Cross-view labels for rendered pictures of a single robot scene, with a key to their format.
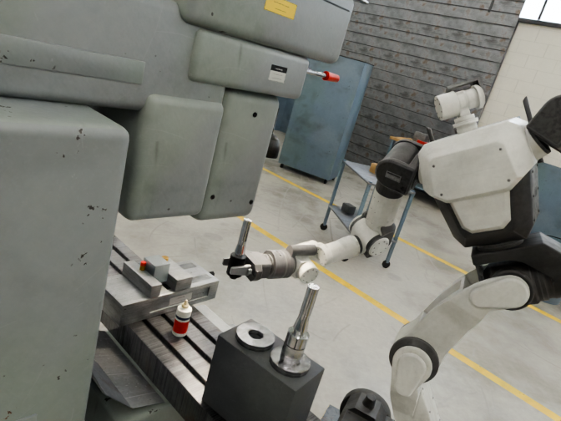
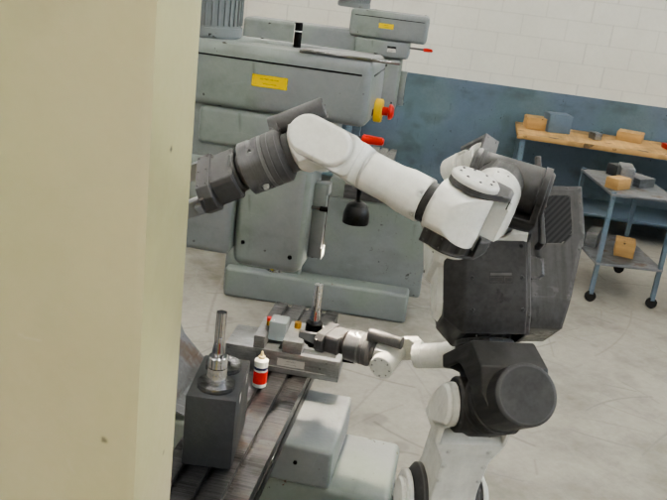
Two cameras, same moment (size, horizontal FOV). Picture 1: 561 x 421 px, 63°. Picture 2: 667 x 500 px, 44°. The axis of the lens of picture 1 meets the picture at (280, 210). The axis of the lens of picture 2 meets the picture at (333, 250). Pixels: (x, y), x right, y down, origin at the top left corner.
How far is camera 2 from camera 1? 1.80 m
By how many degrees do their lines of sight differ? 56
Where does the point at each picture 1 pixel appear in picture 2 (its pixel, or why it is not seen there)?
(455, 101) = (450, 162)
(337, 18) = (346, 83)
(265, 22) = (255, 95)
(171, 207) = (196, 240)
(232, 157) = (258, 208)
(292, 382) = (194, 392)
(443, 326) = (433, 450)
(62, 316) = not seen: hidden behind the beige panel
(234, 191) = (266, 242)
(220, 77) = (223, 139)
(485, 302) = (433, 414)
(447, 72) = not seen: outside the picture
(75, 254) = not seen: hidden behind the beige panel
